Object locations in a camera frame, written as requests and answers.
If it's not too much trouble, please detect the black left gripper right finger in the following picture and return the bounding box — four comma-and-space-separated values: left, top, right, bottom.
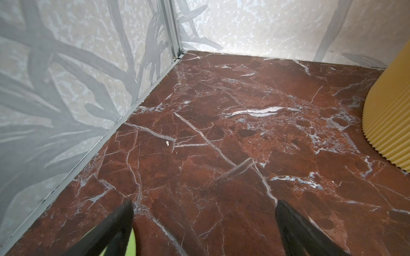
275, 200, 349, 256

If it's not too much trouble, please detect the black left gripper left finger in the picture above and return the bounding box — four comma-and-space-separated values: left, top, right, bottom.
63, 201, 134, 256

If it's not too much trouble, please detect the yellow ribbed plastic bin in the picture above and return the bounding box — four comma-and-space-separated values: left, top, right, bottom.
362, 43, 410, 173

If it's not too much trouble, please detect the green spatula scoop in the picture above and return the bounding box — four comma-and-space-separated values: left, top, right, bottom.
100, 229, 137, 256

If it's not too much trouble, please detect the aluminium frame post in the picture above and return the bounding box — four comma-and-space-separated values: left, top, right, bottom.
157, 0, 183, 61

